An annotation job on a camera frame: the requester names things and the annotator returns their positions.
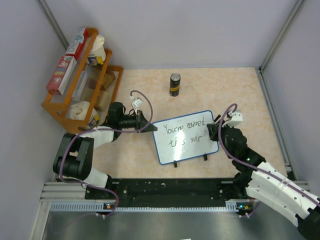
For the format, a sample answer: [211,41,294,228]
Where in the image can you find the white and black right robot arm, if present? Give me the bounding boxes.
[207,122,320,240]

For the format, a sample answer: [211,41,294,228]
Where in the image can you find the orange wooden shelf rack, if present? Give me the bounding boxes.
[41,27,124,134]

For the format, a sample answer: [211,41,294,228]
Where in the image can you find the red and white wrap box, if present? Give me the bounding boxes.
[65,27,89,61]

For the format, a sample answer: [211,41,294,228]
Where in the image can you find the white bag lower shelf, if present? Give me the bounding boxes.
[69,101,100,130]

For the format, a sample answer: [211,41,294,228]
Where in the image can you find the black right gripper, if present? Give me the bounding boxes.
[208,119,235,159]

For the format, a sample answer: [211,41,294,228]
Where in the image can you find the brown wrapped soap block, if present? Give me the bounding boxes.
[102,69,116,89]

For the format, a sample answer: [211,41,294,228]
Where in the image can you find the white bag with cartoon label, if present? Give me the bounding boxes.
[86,34,106,66]

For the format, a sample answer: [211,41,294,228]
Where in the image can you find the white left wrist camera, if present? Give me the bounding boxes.
[130,95,143,114]

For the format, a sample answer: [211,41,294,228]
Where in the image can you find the black capped whiteboard marker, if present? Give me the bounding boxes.
[203,114,221,138]

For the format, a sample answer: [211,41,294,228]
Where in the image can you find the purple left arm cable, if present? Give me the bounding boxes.
[59,90,153,218]

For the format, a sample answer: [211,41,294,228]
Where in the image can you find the blue framed whiteboard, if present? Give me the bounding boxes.
[152,110,219,165]

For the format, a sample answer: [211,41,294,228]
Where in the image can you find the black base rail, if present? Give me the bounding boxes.
[84,177,253,208]

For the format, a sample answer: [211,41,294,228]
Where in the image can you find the clear plastic sheet pack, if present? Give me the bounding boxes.
[72,70,100,101]

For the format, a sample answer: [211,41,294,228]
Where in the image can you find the red and white foil box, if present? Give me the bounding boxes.
[46,55,77,95]

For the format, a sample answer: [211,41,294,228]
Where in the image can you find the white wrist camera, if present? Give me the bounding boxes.
[130,95,143,114]
[222,110,243,128]

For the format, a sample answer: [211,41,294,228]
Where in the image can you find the black Schweppes can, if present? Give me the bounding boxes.
[169,73,181,97]

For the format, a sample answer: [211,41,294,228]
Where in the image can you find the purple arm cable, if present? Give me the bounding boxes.
[217,103,320,205]
[59,90,153,218]

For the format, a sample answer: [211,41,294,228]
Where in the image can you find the tan wrapped soap block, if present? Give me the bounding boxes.
[94,90,110,111]

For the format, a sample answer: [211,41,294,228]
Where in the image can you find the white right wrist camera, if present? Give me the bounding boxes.
[222,110,243,128]

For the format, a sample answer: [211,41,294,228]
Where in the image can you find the grey slotted cable duct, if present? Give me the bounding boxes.
[50,201,253,213]

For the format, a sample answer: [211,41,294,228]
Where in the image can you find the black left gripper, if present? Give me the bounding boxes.
[119,110,157,133]

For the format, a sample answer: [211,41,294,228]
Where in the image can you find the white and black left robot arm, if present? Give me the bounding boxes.
[52,102,158,199]

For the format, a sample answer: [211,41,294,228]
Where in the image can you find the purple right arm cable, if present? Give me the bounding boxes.
[217,103,320,205]

